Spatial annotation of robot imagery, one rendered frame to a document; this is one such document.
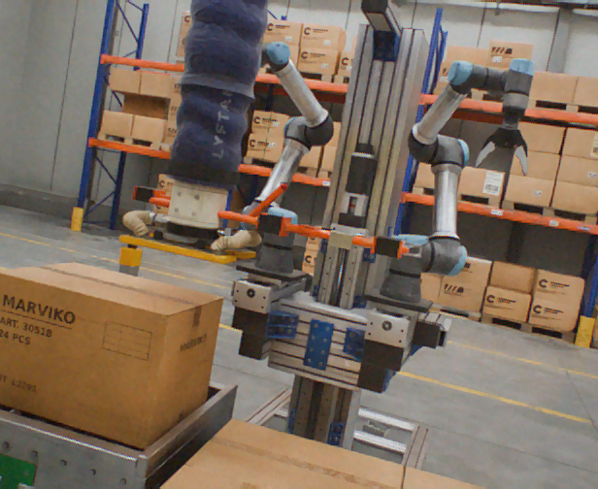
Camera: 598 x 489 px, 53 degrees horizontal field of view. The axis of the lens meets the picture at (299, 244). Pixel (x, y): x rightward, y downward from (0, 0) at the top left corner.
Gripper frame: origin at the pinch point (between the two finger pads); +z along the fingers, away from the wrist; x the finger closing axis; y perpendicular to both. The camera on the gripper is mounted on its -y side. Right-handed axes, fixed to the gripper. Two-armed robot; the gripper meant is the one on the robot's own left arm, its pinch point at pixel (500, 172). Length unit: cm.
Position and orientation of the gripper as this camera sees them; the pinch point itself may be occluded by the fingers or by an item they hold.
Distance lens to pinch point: 199.8
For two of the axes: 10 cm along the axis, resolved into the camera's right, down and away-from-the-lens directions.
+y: 3.0, -0.3, 9.5
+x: -9.4, -2.0, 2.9
